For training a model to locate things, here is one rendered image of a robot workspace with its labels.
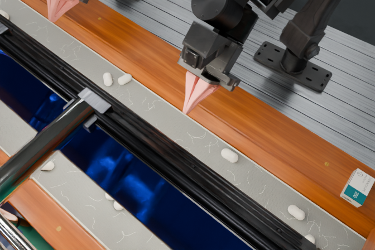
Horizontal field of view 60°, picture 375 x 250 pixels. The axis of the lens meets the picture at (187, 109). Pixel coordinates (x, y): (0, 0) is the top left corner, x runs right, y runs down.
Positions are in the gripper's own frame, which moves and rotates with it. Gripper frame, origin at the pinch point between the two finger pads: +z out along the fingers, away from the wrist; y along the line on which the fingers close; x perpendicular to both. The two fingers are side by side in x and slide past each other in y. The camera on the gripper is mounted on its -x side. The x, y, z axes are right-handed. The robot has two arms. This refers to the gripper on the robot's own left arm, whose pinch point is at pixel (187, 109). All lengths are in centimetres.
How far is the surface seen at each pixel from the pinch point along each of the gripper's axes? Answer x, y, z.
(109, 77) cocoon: 7.7, -22.8, 6.4
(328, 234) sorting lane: 9.4, 32.0, 7.1
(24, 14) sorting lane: 10, -57, 6
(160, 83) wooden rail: 11.5, -12.5, 1.7
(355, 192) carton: 10.9, 31.6, -1.7
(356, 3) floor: 169, 3, -68
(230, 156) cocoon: 8.4, 9.8, 5.4
